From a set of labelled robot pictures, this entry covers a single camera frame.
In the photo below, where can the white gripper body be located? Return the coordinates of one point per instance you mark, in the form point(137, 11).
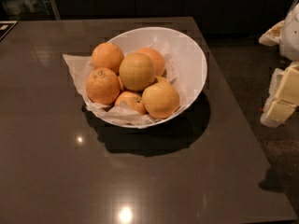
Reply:
point(291, 36)

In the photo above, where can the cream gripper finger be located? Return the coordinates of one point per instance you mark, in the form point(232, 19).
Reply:
point(272, 36)
point(283, 96)

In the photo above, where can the yellowish orange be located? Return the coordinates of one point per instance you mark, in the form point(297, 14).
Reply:
point(161, 100)
point(137, 71)

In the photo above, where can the white bowl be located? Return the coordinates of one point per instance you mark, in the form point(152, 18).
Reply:
point(186, 69)

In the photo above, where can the orange at back right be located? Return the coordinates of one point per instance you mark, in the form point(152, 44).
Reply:
point(156, 57)

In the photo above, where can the orange hidden under pile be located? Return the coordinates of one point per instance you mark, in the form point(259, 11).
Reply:
point(161, 79)

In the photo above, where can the small orange at front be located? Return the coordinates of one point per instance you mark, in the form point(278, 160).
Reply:
point(133, 100)

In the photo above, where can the orange at back left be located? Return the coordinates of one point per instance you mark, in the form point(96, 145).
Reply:
point(107, 55)

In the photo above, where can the orange at front left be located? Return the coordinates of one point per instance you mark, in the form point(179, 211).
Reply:
point(103, 86)

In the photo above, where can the white crumpled paper liner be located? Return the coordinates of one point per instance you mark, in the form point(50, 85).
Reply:
point(78, 69)

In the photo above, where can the dark cabinet with clutter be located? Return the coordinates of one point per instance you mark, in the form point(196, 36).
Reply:
point(28, 10)

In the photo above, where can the dark framed object at left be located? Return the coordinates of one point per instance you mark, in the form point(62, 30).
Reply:
point(6, 27)

